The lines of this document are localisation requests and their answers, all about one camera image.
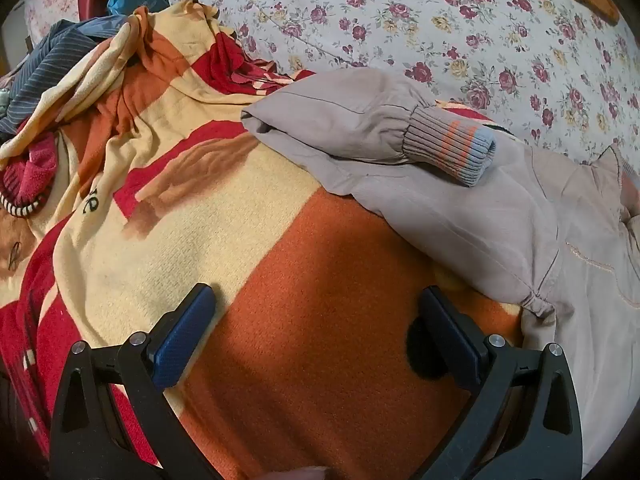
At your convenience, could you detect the floral quilt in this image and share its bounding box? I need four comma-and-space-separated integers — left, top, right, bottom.
167, 0, 640, 171

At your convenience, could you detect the beige jacket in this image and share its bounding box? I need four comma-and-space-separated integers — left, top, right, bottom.
241, 69, 640, 478

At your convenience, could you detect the red knit garment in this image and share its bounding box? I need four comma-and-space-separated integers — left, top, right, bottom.
0, 135, 58, 218

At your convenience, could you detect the orange red yellow printed blanket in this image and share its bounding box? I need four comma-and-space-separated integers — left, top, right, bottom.
0, 0, 526, 480

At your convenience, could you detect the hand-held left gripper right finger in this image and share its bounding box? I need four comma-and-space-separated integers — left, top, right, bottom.
417, 286, 583, 480

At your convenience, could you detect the grey striped cloth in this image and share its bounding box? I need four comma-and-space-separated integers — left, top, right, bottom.
0, 16, 131, 131

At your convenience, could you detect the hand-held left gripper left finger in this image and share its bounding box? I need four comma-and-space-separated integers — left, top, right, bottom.
49, 283, 221, 480

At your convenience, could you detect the pink floral cloth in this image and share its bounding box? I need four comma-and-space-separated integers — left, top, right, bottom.
22, 0, 81, 41

